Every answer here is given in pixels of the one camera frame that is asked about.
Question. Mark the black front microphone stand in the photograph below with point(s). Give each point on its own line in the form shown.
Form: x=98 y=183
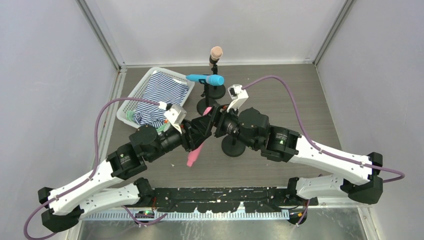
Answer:
x=205 y=101

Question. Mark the blue striped cloth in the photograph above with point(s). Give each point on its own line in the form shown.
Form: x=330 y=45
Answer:
x=160 y=88

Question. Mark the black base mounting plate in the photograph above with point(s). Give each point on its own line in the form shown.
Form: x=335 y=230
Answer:
x=225 y=199

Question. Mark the blue microphone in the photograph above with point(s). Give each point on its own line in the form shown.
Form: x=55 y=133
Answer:
x=213 y=80

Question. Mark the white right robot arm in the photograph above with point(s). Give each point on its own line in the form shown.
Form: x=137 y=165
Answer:
x=352 y=176

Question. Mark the black microphone stand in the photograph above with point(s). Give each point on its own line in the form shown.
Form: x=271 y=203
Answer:
x=215 y=92
x=205 y=101
x=232 y=147

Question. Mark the pink microphone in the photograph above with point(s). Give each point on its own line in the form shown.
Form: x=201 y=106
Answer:
x=194 y=154

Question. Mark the beige microphone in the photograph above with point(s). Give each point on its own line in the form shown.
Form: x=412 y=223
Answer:
x=215 y=54

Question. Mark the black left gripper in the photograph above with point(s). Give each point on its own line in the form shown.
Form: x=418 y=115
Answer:
x=188 y=135

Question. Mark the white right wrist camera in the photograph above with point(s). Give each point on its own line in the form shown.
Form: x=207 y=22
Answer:
x=238 y=97

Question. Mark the green cloth in basket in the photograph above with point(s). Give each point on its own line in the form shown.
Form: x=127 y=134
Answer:
x=130 y=116

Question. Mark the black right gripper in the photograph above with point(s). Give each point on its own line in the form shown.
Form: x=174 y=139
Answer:
x=219 y=122

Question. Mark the white plastic basket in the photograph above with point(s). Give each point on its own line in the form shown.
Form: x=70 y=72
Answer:
x=139 y=89

